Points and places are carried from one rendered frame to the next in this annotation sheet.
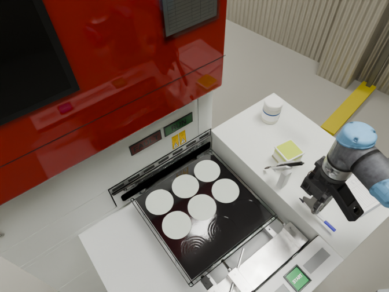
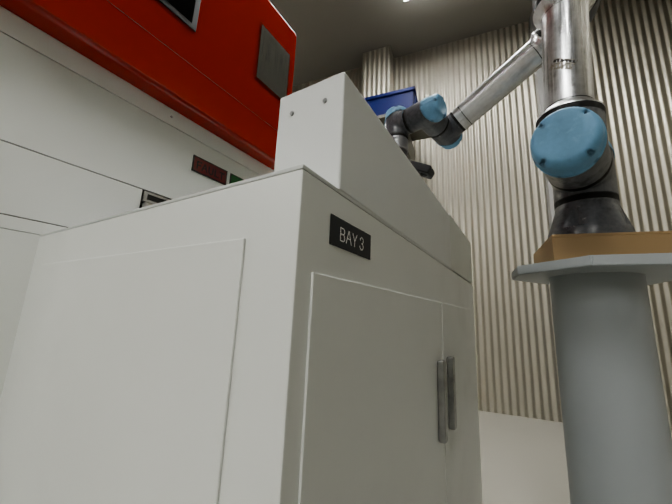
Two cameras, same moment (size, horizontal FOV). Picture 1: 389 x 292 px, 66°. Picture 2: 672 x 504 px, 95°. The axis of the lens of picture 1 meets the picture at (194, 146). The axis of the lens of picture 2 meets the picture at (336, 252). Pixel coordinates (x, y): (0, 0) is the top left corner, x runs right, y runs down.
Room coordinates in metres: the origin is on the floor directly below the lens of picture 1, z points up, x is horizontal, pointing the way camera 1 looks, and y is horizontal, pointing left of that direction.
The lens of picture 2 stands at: (-0.32, 0.14, 0.70)
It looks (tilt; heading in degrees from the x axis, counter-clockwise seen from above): 12 degrees up; 337
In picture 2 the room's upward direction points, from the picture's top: 3 degrees clockwise
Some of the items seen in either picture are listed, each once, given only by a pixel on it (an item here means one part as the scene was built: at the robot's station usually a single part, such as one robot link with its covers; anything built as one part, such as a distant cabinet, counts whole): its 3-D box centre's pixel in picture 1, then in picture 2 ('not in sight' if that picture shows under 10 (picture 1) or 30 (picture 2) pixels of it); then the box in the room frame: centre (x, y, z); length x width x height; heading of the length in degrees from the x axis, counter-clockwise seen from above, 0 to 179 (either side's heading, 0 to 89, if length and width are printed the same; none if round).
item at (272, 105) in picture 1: (271, 109); not in sight; (0.83, -0.31, 1.01); 0.07 x 0.07 x 0.10
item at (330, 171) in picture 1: (337, 165); (395, 148); (0.42, -0.37, 1.22); 0.08 x 0.08 x 0.05
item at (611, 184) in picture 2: not in sight; (581, 173); (0.06, -0.63, 1.04); 0.13 x 0.12 x 0.14; 111
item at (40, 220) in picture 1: (115, 174); (161, 179); (0.55, 0.27, 1.02); 0.81 x 0.03 x 0.40; 125
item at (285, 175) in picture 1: (281, 171); not in sight; (0.53, -0.28, 1.03); 0.06 x 0.04 x 0.13; 35
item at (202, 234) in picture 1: (201, 207); not in sight; (0.48, -0.02, 0.90); 0.34 x 0.34 x 0.01; 35
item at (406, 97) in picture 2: not in sight; (387, 118); (1.83, -1.24, 2.48); 0.55 x 0.41 x 0.22; 44
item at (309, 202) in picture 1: (311, 204); not in sight; (0.41, -0.35, 1.03); 0.06 x 0.03 x 0.09; 35
